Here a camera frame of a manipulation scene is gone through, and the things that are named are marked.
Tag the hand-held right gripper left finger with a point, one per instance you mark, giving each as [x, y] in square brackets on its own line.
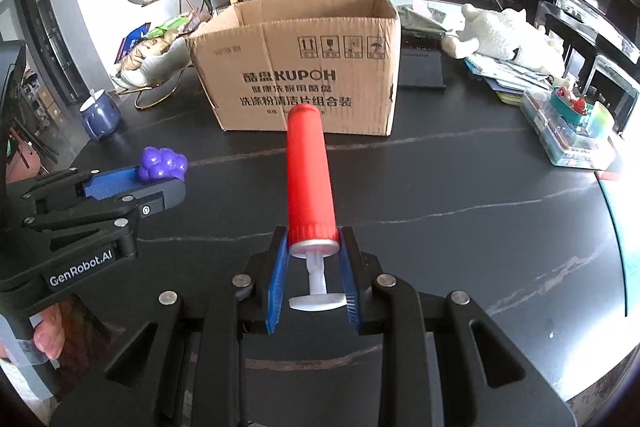
[276, 292]

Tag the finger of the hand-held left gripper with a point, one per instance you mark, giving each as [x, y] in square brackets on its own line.
[112, 183]
[150, 202]

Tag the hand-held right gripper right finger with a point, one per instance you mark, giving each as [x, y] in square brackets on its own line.
[350, 287]

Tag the purple toy grapes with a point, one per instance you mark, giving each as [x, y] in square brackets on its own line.
[162, 163]

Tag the red hand pump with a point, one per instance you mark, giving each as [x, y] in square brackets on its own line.
[309, 172]

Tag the black marble desktop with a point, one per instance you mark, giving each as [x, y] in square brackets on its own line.
[450, 217]

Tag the person's left hand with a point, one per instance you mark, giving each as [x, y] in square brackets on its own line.
[49, 334]

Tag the blue ceramic mug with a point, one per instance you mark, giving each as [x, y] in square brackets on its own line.
[100, 117]

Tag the white leaf-shaped tiered tray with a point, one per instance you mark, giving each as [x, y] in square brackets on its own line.
[155, 57]

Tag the dark glass door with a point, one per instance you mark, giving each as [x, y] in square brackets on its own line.
[47, 22]

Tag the brown cardboard box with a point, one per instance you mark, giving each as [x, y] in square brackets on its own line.
[300, 77]

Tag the black notebook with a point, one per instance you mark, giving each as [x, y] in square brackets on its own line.
[421, 69]

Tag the pile of papers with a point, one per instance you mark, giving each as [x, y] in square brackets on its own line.
[505, 82]

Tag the clear plastic storage box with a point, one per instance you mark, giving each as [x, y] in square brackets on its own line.
[565, 142]

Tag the olive green bag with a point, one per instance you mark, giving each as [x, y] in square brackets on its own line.
[425, 17]

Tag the green toy bowl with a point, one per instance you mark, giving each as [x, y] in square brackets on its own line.
[570, 104]

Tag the white plush sheep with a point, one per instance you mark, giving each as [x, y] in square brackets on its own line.
[505, 34]

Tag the black chair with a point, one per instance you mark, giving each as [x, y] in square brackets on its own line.
[617, 87]

